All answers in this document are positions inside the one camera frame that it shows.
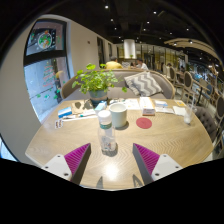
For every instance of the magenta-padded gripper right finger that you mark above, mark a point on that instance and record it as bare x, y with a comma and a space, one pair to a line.
146, 160

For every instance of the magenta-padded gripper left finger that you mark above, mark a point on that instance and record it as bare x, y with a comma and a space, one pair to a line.
78, 160

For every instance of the clear plastic water bottle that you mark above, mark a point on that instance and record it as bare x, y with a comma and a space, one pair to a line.
106, 136

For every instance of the flat round red coaster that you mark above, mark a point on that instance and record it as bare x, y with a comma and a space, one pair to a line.
144, 123

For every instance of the small card pack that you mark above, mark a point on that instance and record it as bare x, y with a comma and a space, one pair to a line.
59, 124

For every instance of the flat blue box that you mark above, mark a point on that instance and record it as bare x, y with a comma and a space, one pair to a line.
65, 112

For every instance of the white paper leaflet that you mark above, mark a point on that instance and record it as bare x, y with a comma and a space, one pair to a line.
164, 110

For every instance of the small blue white carton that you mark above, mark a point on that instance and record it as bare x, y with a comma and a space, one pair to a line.
100, 107

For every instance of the printed magazine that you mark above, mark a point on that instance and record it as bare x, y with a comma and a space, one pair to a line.
131, 104

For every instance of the small white blue box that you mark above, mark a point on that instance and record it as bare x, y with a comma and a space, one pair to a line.
161, 103

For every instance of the white paper napkin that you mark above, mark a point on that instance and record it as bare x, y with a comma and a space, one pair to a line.
179, 110

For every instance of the clear plastic cup with straw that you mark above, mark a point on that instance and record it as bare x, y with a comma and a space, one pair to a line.
188, 117

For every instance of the yellow square card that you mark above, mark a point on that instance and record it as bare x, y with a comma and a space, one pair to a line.
180, 103

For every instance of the grey curved sofa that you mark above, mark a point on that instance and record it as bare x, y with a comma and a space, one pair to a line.
116, 92

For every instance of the grey white chevron pillow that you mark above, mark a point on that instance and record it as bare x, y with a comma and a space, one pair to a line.
143, 85

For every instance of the green potted plant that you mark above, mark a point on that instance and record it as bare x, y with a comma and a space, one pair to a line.
95, 81

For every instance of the group of dining chairs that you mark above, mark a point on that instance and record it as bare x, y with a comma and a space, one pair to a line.
188, 81

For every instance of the person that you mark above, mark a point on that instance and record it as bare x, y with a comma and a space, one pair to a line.
142, 66
113, 65

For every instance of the dark framed decorated window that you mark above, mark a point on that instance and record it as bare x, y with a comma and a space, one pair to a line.
43, 56

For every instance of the white round column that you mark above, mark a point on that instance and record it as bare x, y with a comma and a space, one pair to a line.
129, 49

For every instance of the group of ceiling lights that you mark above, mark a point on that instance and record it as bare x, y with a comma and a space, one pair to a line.
155, 12

